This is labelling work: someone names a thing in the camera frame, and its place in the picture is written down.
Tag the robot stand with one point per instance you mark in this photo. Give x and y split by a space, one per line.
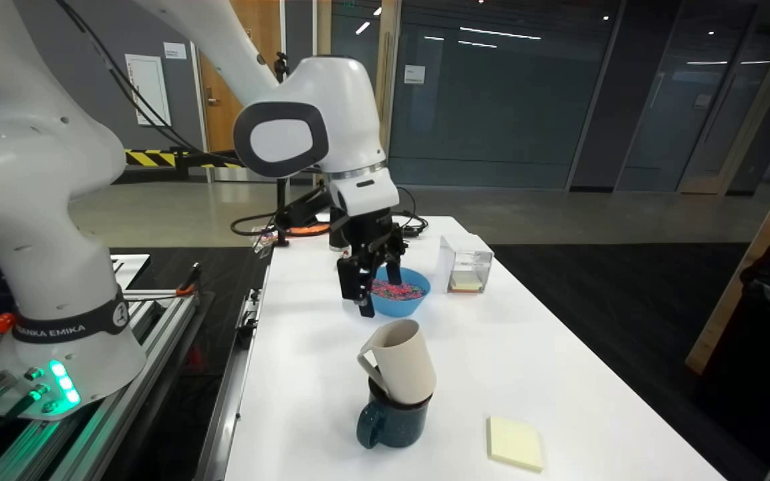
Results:
178 374

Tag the wooden panel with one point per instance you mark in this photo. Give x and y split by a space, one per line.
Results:
759 267

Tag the wooden door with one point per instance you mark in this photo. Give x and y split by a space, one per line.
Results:
221 100

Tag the dark green mug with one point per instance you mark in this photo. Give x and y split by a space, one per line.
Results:
395 424

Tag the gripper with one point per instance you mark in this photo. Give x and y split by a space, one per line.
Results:
368 230

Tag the small white wall sign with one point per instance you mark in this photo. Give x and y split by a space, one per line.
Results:
174 51

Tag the blue bowl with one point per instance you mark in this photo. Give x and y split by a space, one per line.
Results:
402 306

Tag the white mug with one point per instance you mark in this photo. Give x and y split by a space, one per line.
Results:
402 364

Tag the yellow black striped barrier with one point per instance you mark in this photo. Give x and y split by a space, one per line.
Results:
151 158

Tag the black power adapter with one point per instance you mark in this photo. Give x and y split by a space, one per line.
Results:
416 230

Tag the white wall panel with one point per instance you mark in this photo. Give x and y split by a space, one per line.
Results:
148 90

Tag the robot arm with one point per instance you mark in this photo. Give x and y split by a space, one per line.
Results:
31 200

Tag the heap of colourful beads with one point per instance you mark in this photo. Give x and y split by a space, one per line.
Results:
404 290

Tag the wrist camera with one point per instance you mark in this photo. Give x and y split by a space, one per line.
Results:
301 210

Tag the camera on mount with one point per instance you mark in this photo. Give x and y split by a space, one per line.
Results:
281 200

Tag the white paper sign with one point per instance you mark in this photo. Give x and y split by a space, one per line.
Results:
414 74

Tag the sticky notes stack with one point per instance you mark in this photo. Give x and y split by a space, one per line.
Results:
467 283

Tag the yellow sticky note pad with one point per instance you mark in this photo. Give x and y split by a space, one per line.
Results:
514 444

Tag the clear plastic box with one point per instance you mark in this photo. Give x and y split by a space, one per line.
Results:
466 257

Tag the white sheet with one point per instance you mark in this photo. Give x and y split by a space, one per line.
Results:
127 267

